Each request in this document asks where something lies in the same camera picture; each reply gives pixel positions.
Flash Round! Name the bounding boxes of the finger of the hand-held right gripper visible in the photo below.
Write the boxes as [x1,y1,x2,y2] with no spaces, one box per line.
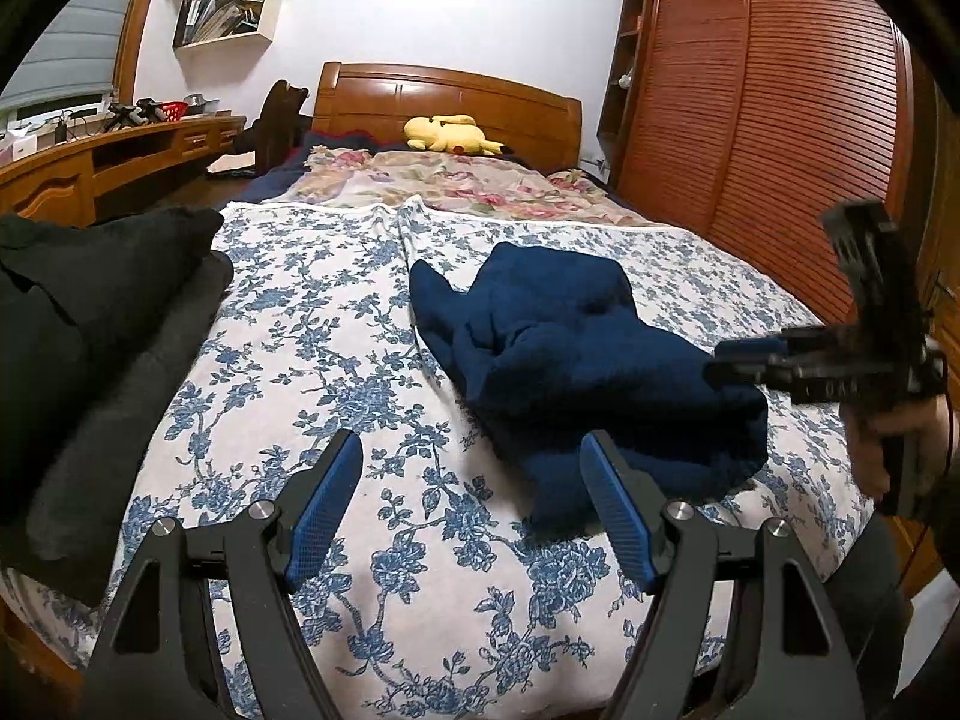
[703,362,785,391]
[714,337,787,362]

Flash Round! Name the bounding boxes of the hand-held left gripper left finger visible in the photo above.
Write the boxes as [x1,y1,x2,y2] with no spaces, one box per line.
[79,429,365,720]

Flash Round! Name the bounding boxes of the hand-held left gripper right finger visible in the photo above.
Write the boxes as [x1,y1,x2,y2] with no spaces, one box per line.
[579,431,856,720]

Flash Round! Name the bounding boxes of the navy blue jacket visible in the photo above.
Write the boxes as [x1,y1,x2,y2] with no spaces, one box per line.
[409,242,770,538]

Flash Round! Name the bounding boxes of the person's right hand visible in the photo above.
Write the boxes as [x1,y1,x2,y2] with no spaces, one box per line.
[844,394,956,500]

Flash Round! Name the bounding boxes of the blue floral bedsheet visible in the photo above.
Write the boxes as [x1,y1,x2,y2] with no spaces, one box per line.
[0,199,878,720]

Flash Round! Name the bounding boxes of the dark grey garment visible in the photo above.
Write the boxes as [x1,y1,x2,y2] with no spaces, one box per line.
[26,251,235,607]

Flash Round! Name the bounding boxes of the wooden slatted wardrobe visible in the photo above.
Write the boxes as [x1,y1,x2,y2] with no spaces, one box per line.
[616,0,931,331]

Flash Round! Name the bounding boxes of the person's dark trousers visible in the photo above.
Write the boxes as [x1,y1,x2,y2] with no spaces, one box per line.
[825,514,917,620]

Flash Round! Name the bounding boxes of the narrow wooden open shelf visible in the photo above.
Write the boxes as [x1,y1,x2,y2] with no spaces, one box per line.
[596,0,647,181]

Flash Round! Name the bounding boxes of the pink floral quilt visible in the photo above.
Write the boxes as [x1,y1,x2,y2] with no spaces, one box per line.
[281,148,653,227]

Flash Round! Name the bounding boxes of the dark navy blanket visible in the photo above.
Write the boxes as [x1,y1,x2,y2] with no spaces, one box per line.
[244,127,376,203]

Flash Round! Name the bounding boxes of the yellow plush toy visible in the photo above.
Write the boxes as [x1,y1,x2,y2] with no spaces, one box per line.
[403,114,505,158]

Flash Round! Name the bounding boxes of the dark brown chair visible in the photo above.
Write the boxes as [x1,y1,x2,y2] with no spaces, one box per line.
[225,79,312,175]

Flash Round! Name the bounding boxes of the wooden headboard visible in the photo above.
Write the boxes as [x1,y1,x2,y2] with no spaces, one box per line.
[311,61,584,173]

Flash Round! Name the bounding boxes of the long wooden desk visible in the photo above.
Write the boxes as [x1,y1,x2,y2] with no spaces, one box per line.
[0,114,247,230]

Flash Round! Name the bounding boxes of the black gadgets on desk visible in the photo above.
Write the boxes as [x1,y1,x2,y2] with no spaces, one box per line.
[105,99,162,130]

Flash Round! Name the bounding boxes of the row of books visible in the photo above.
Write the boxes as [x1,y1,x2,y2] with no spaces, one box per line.
[176,0,263,46]

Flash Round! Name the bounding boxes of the grey window blind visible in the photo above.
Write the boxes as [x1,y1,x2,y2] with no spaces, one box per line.
[0,0,155,121]

